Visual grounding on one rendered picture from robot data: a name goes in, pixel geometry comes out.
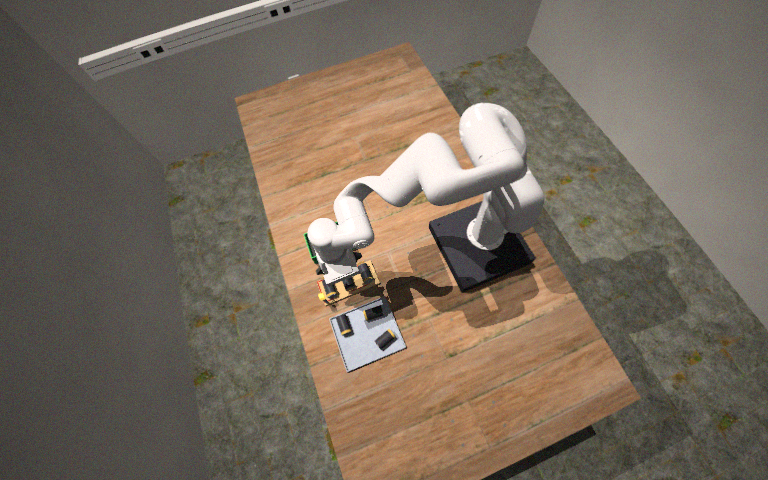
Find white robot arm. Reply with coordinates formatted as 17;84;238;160
308;103;545;287

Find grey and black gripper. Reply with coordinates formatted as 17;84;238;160
316;249;362;275

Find pale yellow flat board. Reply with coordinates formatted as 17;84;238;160
317;260;380;306

